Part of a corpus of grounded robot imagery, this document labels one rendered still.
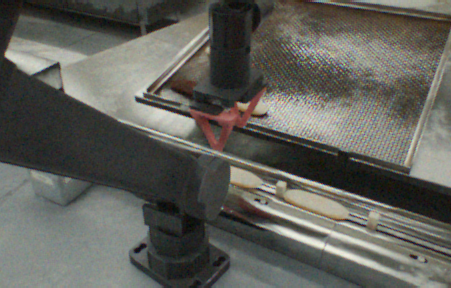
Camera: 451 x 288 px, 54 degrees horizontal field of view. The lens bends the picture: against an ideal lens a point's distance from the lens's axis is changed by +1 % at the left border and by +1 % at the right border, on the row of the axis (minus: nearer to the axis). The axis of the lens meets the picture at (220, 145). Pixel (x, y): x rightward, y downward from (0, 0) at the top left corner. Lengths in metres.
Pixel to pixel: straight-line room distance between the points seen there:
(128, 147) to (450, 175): 0.51
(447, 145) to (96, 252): 0.56
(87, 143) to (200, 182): 0.19
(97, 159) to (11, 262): 0.38
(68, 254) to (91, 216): 0.08
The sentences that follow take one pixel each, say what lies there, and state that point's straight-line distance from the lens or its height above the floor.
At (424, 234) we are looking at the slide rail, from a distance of 0.69.
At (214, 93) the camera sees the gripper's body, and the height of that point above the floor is 1.02.
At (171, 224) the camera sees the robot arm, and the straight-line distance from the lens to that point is 0.55.
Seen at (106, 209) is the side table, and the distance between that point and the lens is 0.73.
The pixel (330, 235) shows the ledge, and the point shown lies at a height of 0.86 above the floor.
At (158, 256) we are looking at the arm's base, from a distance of 0.58.
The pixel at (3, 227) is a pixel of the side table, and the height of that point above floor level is 0.82.
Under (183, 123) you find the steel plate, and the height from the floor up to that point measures 0.82.
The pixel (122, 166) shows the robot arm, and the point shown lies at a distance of 0.38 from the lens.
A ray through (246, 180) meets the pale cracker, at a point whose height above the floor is 0.86.
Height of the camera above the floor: 1.30
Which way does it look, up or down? 35 degrees down
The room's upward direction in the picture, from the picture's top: straight up
